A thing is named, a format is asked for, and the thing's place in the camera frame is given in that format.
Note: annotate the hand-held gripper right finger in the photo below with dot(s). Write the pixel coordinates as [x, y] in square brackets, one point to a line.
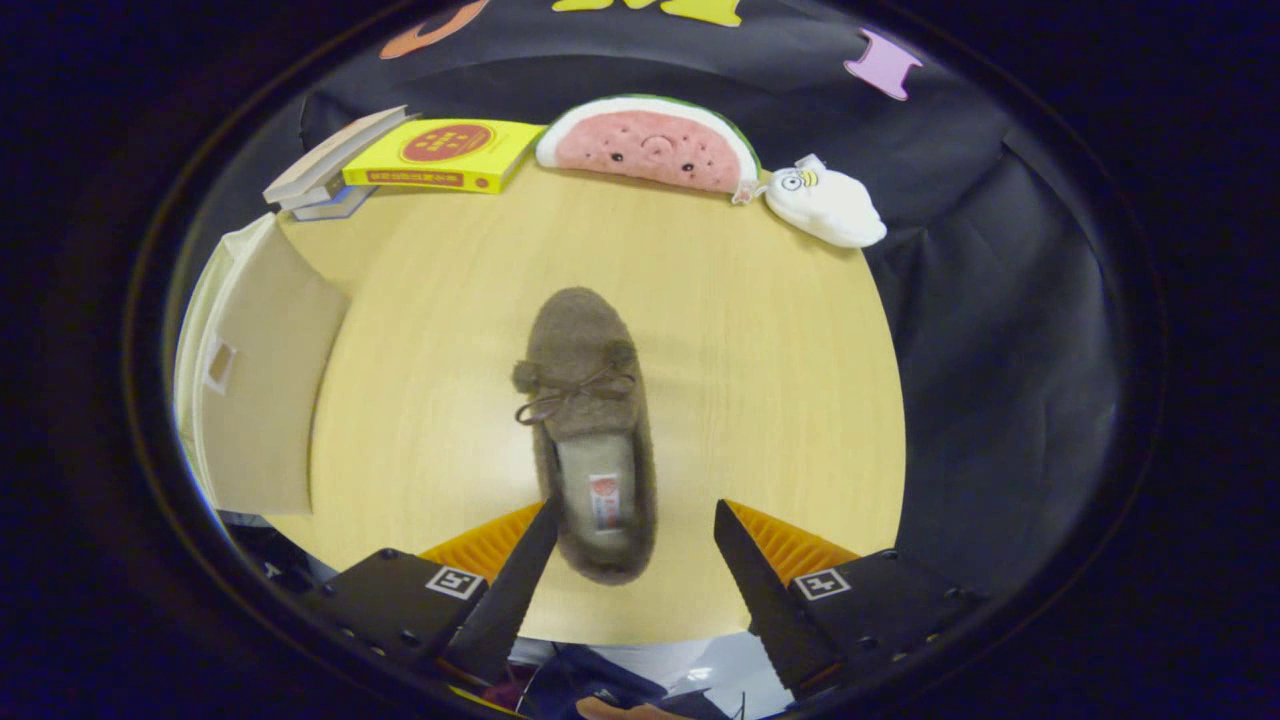
[765, 600]

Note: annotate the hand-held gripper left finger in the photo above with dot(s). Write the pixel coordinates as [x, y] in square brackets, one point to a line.
[510, 600]

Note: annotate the black backdrop cloth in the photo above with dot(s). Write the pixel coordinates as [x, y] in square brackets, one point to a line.
[1000, 350]

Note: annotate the yellow book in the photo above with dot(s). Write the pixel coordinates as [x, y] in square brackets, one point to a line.
[440, 145]

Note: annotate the person's dark blue clothing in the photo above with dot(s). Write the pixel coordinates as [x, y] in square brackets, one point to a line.
[570, 680]

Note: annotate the beige book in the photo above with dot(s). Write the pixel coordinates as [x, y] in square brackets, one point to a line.
[320, 160]

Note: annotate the blue grey book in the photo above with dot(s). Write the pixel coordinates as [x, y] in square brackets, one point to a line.
[335, 207]

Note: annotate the white plush toy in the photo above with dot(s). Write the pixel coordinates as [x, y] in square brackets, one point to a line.
[830, 210]

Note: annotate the watermelon slice plush toy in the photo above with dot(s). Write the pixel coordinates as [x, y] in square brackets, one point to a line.
[650, 150]

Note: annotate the brown fuzzy shoe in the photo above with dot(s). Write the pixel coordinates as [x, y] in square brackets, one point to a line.
[580, 340]

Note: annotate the beige storage box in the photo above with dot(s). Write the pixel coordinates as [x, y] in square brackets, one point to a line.
[265, 400]

